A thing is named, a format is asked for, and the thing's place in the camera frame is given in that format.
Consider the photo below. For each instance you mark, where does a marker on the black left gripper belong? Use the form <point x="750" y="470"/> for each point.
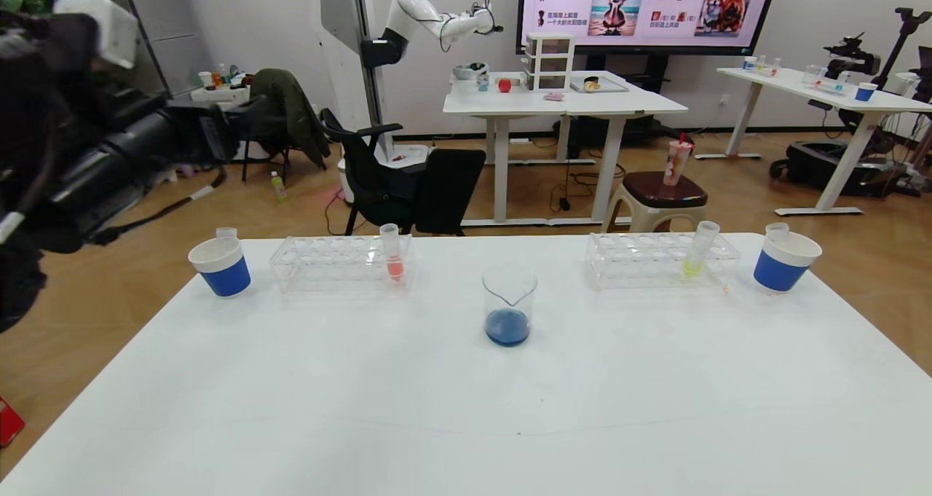
<point x="206" y="133"/>

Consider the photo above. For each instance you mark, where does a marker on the test tube with blue pigment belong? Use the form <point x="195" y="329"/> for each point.
<point x="226" y="232"/>

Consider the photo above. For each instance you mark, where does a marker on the test tube with orange-red pigment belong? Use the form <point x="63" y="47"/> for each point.
<point x="777" y="230"/>

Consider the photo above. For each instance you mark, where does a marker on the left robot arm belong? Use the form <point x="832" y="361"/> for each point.
<point x="22" y="81"/>

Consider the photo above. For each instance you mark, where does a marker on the clear plastic test tube rack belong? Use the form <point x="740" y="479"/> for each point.
<point x="342" y="263"/>
<point x="644" y="263"/>

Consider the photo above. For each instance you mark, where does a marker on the test tube with pink-red pigment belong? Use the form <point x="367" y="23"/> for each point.
<point x="393" y="251"/>

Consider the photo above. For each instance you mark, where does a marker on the clear glass beaker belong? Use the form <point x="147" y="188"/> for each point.
<point x="508" y="328"/>

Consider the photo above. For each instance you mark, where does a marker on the test tube with yellow pigment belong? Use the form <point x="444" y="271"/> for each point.
<point x="700" y="248"/>

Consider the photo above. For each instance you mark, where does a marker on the small clear beaker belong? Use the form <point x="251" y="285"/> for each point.
<point x="811" y="76"/>

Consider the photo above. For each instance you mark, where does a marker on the white drawer cabinet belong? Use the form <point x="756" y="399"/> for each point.
<point x="218" y="94"/>

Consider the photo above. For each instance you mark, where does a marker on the black four-legged chair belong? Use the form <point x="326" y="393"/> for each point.
<point x="258" y="146"/>

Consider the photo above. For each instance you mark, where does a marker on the dark green jacket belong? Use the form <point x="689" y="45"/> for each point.
<point x="287" y="105"/>

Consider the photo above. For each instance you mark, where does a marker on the green drink bottle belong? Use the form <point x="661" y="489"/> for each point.
<point x="279" y="188"/>

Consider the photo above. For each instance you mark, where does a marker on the tall grey metal cabinet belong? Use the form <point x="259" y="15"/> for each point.
<point x="175" y="30"/>

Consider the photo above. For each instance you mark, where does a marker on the blue white paper cup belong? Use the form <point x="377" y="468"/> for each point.
<point x="780" y="269"/>
<point x="224" y="272"/>

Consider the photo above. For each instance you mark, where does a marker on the white humanoid robot on column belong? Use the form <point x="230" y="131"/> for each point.
<point x="342" y="15"/>

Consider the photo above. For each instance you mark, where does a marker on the black office chair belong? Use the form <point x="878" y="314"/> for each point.
<point x="444" y="189"/>

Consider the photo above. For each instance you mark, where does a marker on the grey bowl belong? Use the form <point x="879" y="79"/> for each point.
<point x="466" y="73"/>

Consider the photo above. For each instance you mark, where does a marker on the red apple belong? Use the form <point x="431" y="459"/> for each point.
<point x="504" y="85"/>

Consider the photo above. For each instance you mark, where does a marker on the pink small object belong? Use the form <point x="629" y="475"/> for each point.
<point x="554" y="97"/>

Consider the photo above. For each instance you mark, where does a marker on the clear desktop drawer organizer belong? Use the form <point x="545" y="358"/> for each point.
<point x="550" y="61"/>

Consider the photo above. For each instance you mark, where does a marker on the white double standing desk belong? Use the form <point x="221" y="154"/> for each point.
<point x="582" y="103"/>

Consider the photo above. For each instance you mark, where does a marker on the red flat object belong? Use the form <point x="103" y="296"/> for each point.
<point x="9" y="423"/>

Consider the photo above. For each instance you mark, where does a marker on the grey tray with food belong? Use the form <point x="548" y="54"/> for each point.
<point x="598" y="85"/>

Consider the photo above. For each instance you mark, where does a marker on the black screen stand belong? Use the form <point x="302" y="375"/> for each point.
<point x="630" y="64"/>

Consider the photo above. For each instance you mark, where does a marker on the brown topped plastic stool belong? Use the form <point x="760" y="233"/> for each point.
<point x="659" y="189"/>

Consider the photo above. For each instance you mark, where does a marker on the drink cup with red straw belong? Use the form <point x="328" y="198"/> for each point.
<point x="674" y="163"/>

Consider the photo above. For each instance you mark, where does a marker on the small blue paper cup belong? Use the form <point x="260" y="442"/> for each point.
<point x="866" y="92"/>
<point x="748" y="64"/>

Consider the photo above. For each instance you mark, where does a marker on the white long desk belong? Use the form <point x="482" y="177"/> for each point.
<point x="801" y="86"/>

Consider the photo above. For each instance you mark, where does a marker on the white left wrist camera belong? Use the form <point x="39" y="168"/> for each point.
<point x="102" y="30"/>

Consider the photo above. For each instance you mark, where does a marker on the large wall display screen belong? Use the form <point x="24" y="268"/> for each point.
<point x="568" y="8"/>

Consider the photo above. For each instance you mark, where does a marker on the black camera rig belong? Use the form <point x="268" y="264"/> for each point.
<point x="848" y="48"/>

